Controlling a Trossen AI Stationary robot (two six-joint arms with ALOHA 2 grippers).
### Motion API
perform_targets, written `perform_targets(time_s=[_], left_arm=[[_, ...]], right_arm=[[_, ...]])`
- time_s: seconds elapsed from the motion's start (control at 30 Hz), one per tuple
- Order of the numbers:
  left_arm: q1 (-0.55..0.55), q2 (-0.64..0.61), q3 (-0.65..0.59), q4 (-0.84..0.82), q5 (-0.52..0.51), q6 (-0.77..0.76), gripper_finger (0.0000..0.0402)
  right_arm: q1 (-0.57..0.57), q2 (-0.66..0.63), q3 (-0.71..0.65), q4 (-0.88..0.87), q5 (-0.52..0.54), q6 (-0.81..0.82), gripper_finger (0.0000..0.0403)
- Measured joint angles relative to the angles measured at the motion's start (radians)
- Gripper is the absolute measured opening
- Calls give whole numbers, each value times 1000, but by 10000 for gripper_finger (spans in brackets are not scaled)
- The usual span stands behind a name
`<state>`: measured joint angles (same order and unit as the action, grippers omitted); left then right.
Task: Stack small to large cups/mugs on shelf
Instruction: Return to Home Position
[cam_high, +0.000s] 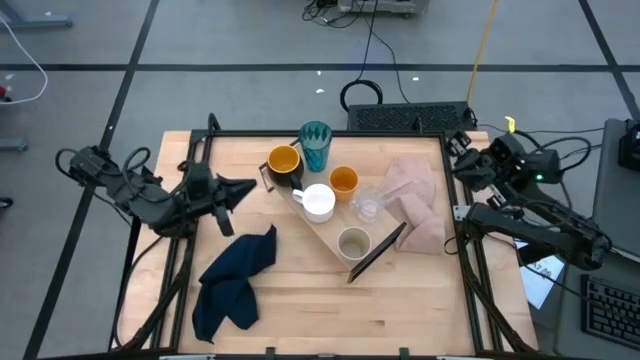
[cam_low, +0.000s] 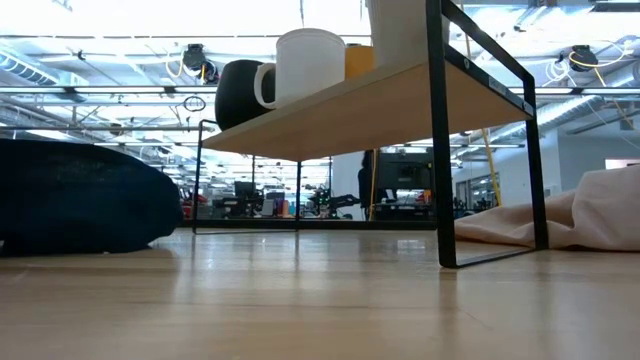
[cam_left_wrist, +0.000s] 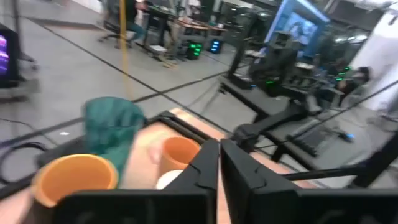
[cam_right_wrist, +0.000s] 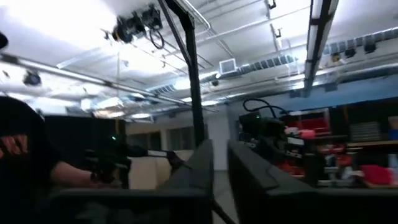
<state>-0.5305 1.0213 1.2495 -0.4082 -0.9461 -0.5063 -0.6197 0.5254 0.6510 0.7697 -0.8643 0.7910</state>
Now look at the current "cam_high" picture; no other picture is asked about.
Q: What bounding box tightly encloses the white mug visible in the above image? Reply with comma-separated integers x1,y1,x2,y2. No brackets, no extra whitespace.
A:
291,183,337,224

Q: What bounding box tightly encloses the black rig frame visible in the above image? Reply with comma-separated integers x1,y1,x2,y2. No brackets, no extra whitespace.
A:
107,112,539,360

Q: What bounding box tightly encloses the navy blue cloth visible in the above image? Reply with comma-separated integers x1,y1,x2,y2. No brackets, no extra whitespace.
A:
192,224,278,344

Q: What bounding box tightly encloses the grey desk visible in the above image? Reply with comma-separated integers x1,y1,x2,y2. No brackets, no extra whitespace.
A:
552,237,640,360

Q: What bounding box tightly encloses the beige cup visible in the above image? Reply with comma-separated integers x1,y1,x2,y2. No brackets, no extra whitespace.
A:
337,226,373,262

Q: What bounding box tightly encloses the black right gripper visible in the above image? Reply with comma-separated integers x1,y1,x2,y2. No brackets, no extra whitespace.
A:
446,130,526,194

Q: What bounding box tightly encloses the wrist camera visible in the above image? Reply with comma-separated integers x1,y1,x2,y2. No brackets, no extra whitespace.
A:
188,162,214,187
492,133,524,161

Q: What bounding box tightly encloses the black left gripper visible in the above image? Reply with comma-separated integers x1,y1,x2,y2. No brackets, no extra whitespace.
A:
182,169,258,239

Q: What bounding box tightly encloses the black boxy device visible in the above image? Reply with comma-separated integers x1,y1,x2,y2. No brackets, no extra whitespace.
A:
618,118,640,174

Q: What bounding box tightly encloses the black coiled cable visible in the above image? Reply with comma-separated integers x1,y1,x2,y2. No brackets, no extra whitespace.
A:
339,0,385,114

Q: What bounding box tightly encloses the grey equipment cart base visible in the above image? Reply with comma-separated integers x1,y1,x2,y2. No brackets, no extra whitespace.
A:
337,0,431,16

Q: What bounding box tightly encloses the yellow cable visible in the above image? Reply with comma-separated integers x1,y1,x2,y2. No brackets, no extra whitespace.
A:
465,0,500,109

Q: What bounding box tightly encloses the black cable bundle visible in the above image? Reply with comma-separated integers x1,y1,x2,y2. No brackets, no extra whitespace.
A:
302,0,361,29

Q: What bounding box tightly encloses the black keyboard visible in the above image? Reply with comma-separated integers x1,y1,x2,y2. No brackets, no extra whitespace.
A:
581,273,640,351

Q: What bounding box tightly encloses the black mug orange inside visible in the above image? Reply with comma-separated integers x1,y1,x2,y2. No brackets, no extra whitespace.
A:
266,144,305,190

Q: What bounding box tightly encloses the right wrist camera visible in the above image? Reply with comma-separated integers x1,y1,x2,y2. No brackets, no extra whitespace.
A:
492,133,524,161

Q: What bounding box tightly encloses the grey flat panel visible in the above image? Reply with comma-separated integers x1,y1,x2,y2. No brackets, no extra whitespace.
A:
589,118,640,259

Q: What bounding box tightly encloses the white cable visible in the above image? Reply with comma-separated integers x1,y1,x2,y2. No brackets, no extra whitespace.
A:
0,14,50,106

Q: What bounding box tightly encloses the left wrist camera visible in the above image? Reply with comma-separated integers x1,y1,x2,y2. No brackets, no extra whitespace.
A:
188,162,214,187

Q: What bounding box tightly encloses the pink cloth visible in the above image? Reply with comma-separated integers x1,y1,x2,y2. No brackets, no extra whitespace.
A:
380,157,447,255

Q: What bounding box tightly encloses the teal faceted plastic tumbler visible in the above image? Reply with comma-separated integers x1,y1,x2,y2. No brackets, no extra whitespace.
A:
298,120,334,173

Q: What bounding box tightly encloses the white paper sheet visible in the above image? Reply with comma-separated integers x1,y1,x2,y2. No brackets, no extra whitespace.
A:
513,239,566,311

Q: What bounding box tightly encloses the black vented computer box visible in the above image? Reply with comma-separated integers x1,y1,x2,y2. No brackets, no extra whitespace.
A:
346,101,476,133

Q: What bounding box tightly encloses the clear glass mug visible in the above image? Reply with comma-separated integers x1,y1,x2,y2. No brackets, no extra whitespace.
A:
349,187,386,224

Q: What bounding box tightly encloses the grey metal table foot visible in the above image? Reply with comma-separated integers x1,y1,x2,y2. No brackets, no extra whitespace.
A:
0,137,30,153
0,0,75,30

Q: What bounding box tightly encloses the orange cup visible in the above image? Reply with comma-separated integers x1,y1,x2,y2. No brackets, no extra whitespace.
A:
328,165,360,203

